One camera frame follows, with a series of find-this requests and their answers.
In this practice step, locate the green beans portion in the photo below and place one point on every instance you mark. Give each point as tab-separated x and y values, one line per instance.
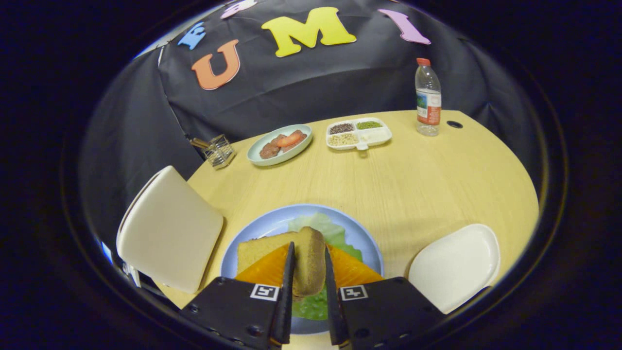
369	125

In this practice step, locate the brown wooden sticks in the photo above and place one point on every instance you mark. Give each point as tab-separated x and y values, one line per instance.
199	143

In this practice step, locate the brown toast slice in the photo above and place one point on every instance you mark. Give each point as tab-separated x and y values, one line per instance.
311	262

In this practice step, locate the blue round plate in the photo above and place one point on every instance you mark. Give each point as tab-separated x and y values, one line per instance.
267	223

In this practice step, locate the black table grommet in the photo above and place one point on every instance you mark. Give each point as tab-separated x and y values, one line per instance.
455	124

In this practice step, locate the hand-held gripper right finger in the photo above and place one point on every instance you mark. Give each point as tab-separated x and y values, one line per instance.
331	301

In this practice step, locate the tan bread slice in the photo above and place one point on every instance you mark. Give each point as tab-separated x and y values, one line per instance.
257	253

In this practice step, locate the green lettuce leaf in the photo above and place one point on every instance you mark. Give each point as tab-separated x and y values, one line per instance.
335	231

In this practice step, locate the pale green plate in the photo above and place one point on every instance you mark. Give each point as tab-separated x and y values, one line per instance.
272	160

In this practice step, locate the white toaster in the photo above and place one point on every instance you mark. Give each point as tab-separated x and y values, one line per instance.
170	233

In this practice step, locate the dark beans portion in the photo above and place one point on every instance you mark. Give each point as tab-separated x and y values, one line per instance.
341	128

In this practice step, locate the white square plate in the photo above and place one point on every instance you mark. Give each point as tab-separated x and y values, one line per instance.
454	267

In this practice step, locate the clear plastic bottle red cap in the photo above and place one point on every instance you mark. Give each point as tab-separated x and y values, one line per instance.
428	107

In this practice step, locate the red tomato slice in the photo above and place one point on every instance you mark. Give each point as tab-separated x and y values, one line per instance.
289	140

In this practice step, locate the white divided tray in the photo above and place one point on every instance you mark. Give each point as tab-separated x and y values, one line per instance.
376	137

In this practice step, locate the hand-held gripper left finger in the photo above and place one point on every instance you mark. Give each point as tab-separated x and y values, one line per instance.
286	301

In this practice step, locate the beige beans portion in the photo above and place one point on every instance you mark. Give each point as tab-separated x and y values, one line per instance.
343	139

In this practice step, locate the brown meat slice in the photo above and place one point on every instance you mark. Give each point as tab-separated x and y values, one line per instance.
269	149
300	140

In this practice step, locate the black backdrop cloth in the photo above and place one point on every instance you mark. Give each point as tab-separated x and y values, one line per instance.
301	82

